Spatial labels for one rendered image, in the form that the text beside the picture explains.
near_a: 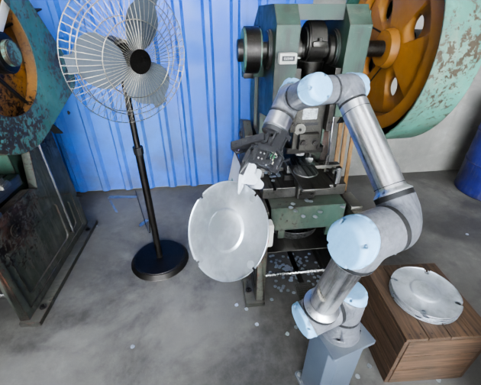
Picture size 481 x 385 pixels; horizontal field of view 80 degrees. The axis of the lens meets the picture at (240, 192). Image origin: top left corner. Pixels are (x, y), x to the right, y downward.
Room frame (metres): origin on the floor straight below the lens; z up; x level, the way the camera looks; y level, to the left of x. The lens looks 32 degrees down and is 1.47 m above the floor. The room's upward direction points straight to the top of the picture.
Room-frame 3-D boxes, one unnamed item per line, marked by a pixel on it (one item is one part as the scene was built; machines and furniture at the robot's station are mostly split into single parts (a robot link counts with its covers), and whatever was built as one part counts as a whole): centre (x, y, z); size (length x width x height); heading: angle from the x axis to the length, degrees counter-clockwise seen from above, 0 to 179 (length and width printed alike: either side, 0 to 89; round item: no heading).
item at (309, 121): (1.39, -0.32, 1.04); 0.17 x 0.15 x 0.30; 7
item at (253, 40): (1.42, -0.07, 1.31); 0.22 x 0.12 x 0.22; 7
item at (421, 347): (0.88, -0.85, 0.18); 0.40 x 0.38 x 0.35; 3
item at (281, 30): (1.57, -0.30, 0.83); 0.79 x 0.43 x 1.34; 7
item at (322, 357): (0.66, -0.38, 0.23); 0.19 x 0.19 x 0.45; 22
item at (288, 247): (1.44, -0.32, 0.31); 0.43 x 0.42 x 0.01; 97
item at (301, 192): (1.26, -0.34, 0.72); 0.25 x 0.14 x 0.14; 7
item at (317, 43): (1.43, -0.32, 1.27); 0.21 x 0.12 x 0.34; 7
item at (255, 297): (1.54, -0.04, 0.45); 0.92 x 0.12 x 0.90; 7
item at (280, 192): (1.43, -0.32, 0.68); 0.45 x 0.30 x 0.06; 97
